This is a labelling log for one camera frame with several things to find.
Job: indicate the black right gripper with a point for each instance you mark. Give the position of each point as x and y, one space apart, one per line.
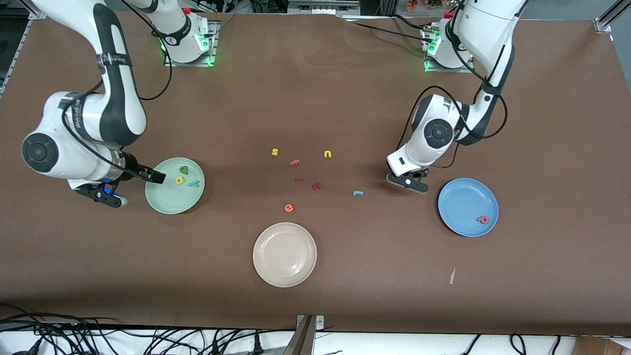
132 165

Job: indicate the pink foam letter d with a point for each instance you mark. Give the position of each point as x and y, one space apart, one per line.
482 220

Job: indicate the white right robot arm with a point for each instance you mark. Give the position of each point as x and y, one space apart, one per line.
59 162

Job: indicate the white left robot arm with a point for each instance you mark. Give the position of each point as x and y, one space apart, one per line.
488 29

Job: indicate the green plate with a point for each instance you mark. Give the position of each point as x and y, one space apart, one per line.
167 197

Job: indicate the blue plate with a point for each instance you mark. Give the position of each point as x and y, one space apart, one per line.
463 202

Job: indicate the brown table cover sheet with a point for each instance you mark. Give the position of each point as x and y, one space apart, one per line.
345 98

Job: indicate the white tape scrap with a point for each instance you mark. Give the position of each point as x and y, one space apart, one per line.
452 276

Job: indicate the beige plate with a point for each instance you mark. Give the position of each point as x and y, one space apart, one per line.
284 254

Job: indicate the grey angled beam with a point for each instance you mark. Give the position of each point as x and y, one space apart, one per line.
300 340

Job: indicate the cardboard box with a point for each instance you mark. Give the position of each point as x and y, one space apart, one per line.
601 346

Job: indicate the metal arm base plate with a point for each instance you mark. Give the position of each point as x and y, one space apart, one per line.
443 70
213 44

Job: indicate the metal table bracket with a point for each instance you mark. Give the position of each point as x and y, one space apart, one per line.
319 323

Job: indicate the grey metal frame equipment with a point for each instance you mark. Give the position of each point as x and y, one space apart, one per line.
323 6

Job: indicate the aluminium frame rail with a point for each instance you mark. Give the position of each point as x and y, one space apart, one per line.
38 14
609 17

